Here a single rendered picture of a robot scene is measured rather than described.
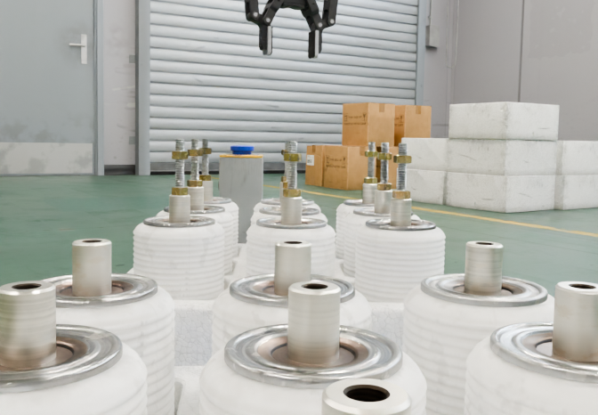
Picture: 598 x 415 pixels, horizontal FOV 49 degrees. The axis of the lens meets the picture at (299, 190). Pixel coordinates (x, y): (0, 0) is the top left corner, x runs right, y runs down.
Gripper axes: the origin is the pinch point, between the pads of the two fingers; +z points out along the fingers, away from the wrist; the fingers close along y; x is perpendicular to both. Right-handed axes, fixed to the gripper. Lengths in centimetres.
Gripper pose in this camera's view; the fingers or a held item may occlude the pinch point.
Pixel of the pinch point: (290, 47)
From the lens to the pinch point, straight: 95.3
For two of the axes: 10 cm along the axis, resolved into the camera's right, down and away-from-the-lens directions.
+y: 9.3, -0.1, 3.8
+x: -3.8, -0.8, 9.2
